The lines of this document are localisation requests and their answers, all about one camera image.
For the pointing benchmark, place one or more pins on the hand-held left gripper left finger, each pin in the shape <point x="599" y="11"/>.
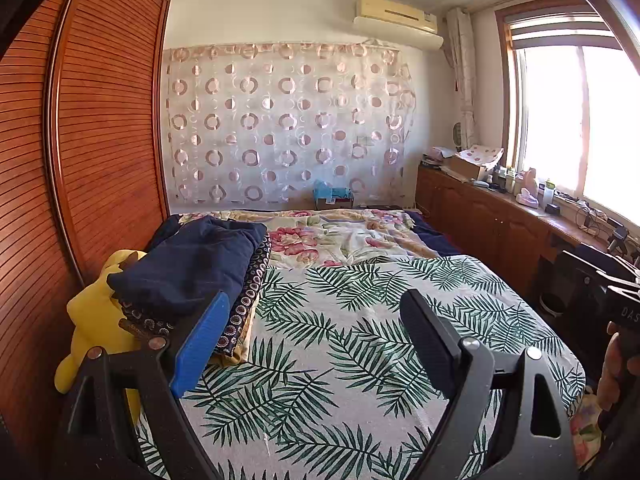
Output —
<point x="200" y="350"/>

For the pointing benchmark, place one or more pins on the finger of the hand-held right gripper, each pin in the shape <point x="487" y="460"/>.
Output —
<point x="617" y="281"/>

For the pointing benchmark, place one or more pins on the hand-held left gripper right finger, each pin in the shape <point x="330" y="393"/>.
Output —
<point x="430" y="345"/>

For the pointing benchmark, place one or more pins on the navy printed t-shirt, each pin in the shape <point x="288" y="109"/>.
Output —
<point x="190" y="265"/>

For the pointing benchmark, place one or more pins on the person's right hand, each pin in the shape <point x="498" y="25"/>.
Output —
<point x="612" y="375"/>

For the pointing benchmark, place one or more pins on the small trash bin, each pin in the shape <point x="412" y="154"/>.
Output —
<point x="552" y="305"/>

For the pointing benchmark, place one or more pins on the patterned pillow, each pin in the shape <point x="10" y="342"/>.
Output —
<point x="250" y="290"/>

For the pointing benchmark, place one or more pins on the small black box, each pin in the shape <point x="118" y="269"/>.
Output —
<point x="553" y="208"/>

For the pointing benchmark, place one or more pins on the palm-leaf bed sheet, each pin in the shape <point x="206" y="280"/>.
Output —
<point x="325" y="335"/>

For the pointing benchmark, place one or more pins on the white bottle with green cap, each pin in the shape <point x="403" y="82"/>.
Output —
<point x="549" y="194"/>

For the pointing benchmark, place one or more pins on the yellow plush toy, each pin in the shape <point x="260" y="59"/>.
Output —
<point x="90" y="320"/>

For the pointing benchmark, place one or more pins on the pink figurine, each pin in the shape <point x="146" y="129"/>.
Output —
<point x="530" y="190"/>

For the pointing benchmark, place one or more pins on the long wooden cabinet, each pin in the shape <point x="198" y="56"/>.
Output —
<point x="480" y="220"/>

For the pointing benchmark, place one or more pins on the floral blanket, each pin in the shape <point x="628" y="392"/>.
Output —
<point x="350" y="232"/>

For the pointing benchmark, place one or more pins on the wood-framed window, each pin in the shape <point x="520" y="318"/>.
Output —
<point x="575" y="120"/>

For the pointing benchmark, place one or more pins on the blue box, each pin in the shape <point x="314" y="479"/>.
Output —
<point x="332" y="192"/>

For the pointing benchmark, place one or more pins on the cardboard box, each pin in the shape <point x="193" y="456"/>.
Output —
<point x="467" y="167"/>

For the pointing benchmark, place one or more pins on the pale pink box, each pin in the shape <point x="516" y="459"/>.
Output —
<point x="441" y="152"/>

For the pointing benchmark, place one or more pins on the small round fan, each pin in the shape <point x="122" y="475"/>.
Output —
<point x="457" y="137"/>

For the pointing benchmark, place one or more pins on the circle-print sheer curtain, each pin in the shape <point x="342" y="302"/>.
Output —
<point x="290" y="125"/>

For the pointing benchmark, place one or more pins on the wooden slatted wardrobe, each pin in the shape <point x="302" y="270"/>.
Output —
<point x="110" y="110"/>

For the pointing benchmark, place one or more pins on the pale patterned window curtain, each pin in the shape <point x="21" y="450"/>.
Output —
<point x="462" y="75"/>

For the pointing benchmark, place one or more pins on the wall air conditioner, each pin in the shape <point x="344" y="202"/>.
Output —
<point x="395" y="10"/>

